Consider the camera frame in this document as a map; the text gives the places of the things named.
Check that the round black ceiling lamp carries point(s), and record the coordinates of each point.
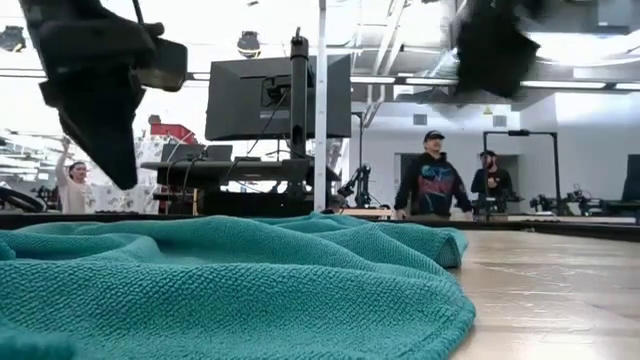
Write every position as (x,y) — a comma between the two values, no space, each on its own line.
(12,39)
(248,45)

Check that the grey desk with black legs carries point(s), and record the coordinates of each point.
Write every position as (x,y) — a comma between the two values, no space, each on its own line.
(225,172)

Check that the white vertical post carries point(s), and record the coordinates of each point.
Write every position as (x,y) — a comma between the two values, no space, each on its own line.
(320,125)

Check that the floral cloth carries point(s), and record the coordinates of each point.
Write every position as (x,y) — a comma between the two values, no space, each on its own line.
(150,190)

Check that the dark laptop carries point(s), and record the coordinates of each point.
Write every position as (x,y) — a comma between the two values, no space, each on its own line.
(180,152)
(219,152)

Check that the red box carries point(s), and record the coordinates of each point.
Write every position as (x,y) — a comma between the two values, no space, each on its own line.
(172,132)

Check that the background robot arms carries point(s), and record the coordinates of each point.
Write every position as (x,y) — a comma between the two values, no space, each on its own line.
(565,200)

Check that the person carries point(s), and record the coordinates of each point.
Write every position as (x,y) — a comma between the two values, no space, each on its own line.
(432,185)
(492,180)
(75,192)

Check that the teal microfibre towel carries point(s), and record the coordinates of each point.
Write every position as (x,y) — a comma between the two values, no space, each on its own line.
(225,290)

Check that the small black background robot arm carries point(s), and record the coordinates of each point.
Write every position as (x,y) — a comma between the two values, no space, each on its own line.
(361,185)

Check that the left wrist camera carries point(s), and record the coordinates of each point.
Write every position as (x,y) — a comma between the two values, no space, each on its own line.
(167,65)

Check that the black computer monitor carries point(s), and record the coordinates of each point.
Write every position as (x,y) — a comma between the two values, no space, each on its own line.
(240,100)

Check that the black computer tower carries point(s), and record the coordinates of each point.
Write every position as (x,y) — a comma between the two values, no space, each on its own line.
(250,202)

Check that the black monitor stand pole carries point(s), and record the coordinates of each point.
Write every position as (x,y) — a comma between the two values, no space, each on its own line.
(299,100)

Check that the wooden background table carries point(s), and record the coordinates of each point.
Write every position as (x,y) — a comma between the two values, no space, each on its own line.
(365,212)

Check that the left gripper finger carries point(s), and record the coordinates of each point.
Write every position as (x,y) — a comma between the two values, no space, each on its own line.
(110,150)

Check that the black camera gantry frame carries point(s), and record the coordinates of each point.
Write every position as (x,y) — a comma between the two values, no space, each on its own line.
(520,133)

